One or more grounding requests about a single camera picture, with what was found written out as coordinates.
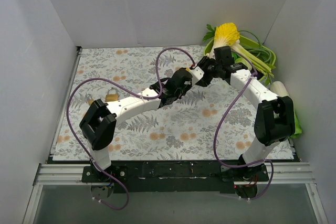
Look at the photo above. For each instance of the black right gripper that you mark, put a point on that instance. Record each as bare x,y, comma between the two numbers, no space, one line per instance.
218,69

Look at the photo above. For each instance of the large brass padlock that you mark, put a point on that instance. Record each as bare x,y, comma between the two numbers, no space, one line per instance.
112,95

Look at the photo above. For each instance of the small brass padlock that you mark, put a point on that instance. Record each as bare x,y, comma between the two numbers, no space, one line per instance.
90,101

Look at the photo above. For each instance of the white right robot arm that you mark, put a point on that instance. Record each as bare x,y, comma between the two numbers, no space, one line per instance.
274,120

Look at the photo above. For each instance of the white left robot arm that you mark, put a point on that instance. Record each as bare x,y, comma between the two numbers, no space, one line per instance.
100,121

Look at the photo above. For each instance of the yellow napa cabbage toy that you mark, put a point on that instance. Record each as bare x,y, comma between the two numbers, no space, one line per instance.
225,35

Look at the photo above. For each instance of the green parsley leaf toy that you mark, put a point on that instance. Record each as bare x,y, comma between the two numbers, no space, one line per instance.
210,33

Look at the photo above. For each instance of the green plastic basket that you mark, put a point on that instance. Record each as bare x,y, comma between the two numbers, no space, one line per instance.
266,79

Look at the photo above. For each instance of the pale celery stalks toy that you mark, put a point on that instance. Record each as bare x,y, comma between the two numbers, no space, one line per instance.
259,64

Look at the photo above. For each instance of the green long beans toy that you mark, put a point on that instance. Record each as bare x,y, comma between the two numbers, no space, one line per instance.
258,51

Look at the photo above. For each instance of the floral patterned table mat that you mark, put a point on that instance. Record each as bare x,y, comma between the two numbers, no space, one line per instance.
205,122

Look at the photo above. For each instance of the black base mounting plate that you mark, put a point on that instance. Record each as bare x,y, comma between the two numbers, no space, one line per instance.
171,176

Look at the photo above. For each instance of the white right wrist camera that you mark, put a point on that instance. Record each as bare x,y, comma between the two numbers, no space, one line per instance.
197,74

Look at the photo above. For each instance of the aluminium frame rail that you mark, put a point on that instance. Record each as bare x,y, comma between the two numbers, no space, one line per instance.
62,173

